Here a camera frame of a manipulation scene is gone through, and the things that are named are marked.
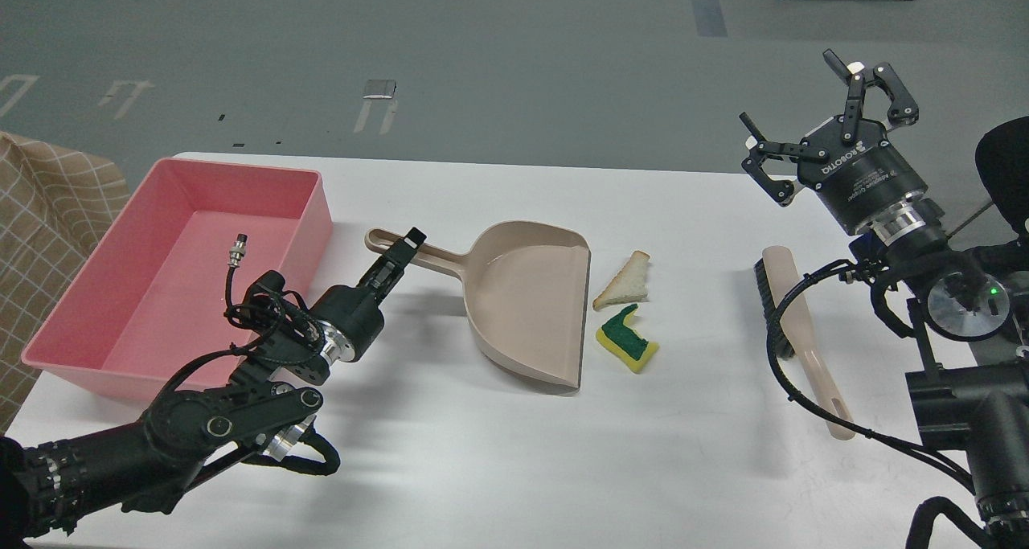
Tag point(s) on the beige checkered cloth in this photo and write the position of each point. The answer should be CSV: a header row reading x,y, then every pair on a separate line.
x,y
56,205

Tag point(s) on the grey floor outlet plate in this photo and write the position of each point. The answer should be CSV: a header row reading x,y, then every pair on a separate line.
x,y
380,89

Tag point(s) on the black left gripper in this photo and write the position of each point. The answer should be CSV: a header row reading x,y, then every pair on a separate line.
x,y
351,317

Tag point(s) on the green and yellow sponge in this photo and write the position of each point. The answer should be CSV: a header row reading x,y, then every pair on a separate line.
x,y
620,339

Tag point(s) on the pink plastic bin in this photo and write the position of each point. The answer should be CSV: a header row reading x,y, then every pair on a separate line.
x,y
150,298

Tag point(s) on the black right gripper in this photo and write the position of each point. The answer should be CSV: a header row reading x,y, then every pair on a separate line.
x,y
864,171

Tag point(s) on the beige plastic dustpan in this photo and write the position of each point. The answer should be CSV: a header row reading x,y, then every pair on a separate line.
x,y
525,291

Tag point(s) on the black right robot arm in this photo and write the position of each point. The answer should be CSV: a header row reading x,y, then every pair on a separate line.
x,y
966,311

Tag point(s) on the triangular white bread slice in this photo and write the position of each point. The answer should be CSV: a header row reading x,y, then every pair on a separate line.
x,y
629,285

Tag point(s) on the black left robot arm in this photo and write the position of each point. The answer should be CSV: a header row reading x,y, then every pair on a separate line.
x,y
254,404

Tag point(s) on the beige hand brush black bristles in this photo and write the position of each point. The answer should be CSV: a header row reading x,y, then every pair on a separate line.
x,y
794,336

